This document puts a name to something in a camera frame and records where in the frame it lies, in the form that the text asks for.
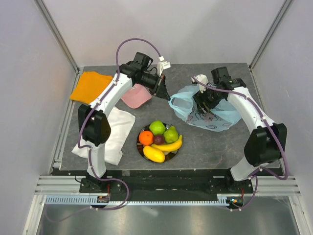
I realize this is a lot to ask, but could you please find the dark red fake plum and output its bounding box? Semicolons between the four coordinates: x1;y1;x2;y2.
153;134;165;145

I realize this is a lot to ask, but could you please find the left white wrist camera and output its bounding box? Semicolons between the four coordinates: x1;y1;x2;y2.
156;56;171;76

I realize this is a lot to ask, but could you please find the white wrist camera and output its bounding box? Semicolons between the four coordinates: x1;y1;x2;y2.
156;56;171;76
191;74;208;93

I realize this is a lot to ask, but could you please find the white slotted cable duct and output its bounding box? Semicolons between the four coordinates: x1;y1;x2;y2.
45;194;241;206

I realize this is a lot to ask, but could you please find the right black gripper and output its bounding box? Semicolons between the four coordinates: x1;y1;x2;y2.
193;83;224;115

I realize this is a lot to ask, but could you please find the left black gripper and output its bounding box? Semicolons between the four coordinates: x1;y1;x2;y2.
136;73;171;101

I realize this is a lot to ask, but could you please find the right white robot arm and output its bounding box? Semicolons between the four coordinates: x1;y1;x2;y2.
191;67;289;193

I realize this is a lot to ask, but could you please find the light blue plastic bag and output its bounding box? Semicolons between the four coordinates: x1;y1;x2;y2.
168;84;243;133

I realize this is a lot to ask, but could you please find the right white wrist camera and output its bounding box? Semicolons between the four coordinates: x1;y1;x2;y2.
191;74;208;93

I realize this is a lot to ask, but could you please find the orange folded cloth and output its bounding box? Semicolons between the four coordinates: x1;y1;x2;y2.
69;71;113;104

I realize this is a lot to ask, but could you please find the pink baseball cap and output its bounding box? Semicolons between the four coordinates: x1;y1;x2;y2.
121;84;152;109

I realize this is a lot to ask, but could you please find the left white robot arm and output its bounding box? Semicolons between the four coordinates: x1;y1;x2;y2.
77;52;171;192

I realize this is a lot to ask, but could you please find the yellow fake lemon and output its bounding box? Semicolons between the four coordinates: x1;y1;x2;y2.
143;146;165;163

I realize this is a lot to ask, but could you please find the orange fake fruit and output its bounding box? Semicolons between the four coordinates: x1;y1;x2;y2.
138;130;154;145

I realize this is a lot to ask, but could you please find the yellow fake banana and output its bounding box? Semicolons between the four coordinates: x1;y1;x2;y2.
151;135;182;152

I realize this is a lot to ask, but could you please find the green fake apple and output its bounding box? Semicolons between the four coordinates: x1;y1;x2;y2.
149;120;166;135

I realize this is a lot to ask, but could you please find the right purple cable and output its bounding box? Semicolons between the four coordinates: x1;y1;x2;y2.
191;75;291;213

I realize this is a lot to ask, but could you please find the dark rimmed beige plate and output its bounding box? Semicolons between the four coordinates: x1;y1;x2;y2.
136;125;179;162

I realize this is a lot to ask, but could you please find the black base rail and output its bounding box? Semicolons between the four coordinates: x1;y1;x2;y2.
79;169;253;194

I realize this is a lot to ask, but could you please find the green fake pear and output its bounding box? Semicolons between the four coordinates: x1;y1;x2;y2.
163;126;179;143

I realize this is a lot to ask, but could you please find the white folded cloth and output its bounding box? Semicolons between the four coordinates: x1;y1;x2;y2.
71;106;136;166

